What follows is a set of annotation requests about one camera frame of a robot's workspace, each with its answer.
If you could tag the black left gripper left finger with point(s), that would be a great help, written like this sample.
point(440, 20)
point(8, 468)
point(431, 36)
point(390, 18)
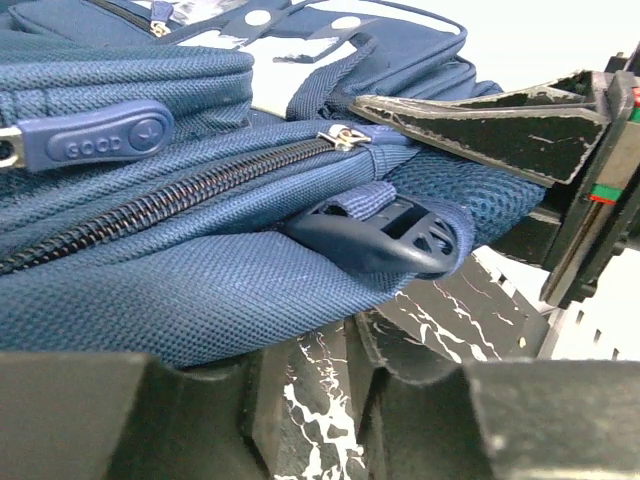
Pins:
point(121, 416)

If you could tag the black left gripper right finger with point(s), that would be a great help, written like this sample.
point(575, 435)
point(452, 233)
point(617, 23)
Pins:
point(422, 416)

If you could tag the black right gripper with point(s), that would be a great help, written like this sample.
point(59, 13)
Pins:
point(545, 134)

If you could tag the navy blue student backpack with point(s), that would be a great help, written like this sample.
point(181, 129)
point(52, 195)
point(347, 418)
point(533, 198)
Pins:
point(194, 186)

